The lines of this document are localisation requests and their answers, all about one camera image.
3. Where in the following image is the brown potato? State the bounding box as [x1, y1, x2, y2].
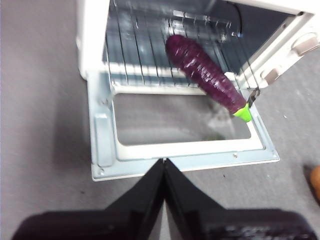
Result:
[309, 166, 320, 201]

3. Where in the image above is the glass oven door beige handle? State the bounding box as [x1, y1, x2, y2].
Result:
[86, 71, 281, 182]

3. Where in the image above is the purple eggplant green stem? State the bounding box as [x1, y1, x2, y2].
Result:
[164, 34, 253, 123]

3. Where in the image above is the beige round oven knob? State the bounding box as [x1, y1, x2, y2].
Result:
[292, 33, 320, 56]
[259, 67, 281, 85]

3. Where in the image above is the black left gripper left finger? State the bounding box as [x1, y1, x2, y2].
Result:
[11, 158, 166, 240]

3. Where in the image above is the white Toshiba toaster oven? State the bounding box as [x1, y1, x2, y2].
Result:
[76, 0, 320, 182]

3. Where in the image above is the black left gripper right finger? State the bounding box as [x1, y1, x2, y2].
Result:
[163, 157, 312, 240]

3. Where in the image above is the metal wire oven rack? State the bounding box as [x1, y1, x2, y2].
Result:
[103, 9, 258, 91]

